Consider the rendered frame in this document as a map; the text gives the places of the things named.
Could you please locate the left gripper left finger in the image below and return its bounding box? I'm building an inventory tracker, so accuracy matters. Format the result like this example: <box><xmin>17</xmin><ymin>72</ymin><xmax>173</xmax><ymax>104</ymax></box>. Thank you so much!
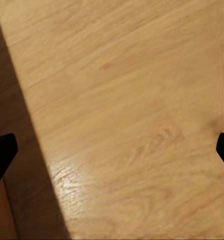
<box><xmin>0</xmin><ymin>133</ymin><xmax>18</xmax><ymax>180</ymax></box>

